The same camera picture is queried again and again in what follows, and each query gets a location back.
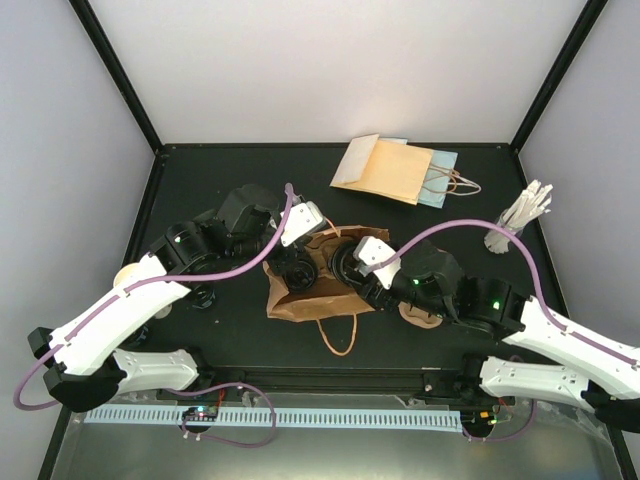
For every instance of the glass with white stirrers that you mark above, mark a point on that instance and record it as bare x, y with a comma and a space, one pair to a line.
533, 202

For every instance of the left black frame post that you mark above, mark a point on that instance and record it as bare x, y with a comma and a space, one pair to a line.
102, 45

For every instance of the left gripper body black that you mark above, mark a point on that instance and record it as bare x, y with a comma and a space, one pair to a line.
280, 265

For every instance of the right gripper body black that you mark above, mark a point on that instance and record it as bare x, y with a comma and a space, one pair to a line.
375, 297

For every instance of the black frame post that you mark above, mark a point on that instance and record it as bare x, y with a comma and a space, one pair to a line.
576, 38
102, 45

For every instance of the stacked paper cups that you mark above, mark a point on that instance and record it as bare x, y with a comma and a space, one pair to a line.
128, 275

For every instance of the right black frame post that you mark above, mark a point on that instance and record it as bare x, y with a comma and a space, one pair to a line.
576, 38

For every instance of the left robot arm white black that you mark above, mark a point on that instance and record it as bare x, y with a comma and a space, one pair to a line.
88, 360

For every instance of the flat white paper bag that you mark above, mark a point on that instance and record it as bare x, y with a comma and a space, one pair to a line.
354, 160

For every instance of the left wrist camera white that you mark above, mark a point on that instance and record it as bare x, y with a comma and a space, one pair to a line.
304, 219

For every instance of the black front mounting rail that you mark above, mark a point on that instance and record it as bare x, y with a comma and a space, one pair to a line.
325, 385

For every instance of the brown pulp cup carrier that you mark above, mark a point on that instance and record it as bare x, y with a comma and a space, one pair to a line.
418, 317

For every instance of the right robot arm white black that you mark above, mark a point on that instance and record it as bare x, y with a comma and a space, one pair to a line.
586, 369

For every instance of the blue slotted cable duct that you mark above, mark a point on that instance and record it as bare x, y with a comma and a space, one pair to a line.
308, 418

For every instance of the flat blue paper bag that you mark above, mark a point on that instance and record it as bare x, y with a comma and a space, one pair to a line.
436, 182

